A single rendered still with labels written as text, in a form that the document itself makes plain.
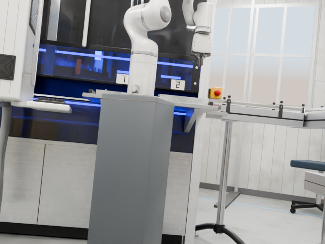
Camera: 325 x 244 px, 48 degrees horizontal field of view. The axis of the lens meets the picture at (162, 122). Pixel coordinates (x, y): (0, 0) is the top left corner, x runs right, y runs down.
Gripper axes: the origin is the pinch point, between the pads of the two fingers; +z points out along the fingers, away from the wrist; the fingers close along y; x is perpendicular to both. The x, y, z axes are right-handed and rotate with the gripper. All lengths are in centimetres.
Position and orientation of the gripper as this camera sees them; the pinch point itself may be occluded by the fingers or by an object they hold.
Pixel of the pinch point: (199, 63)
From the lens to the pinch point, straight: 199.6
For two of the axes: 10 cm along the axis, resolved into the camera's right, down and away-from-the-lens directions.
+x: 0.7, -0.2, -10.0
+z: -1.0, 10.0, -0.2
